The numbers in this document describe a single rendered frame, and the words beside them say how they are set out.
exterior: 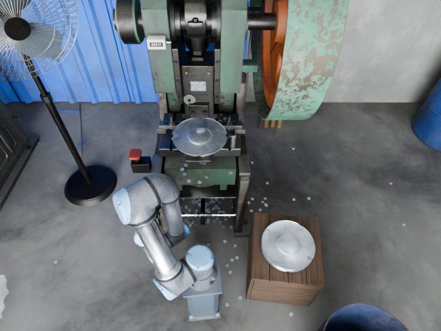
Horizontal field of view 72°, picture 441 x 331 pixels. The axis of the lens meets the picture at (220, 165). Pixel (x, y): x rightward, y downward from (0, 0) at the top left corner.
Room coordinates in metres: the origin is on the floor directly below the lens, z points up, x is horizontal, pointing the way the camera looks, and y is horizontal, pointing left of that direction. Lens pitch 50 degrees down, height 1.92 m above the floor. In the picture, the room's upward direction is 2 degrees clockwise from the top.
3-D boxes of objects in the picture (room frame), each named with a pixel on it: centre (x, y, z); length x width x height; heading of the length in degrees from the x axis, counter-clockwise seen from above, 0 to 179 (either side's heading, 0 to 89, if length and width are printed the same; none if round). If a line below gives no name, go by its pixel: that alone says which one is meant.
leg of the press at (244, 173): (1.44, -0.14, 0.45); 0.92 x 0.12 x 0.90; 2
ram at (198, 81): (1.24, 0.12, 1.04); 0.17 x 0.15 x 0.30; 2
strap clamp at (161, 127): (1.28, 0.29, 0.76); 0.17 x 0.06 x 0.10; 92
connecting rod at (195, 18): (1.29, 0.12, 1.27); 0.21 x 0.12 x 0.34; 2
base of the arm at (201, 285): (0.54, 0.08, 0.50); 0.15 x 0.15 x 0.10
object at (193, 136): (1.16, 0.11, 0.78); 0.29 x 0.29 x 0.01
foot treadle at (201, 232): (1.15, 0.11, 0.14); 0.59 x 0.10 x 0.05; 2
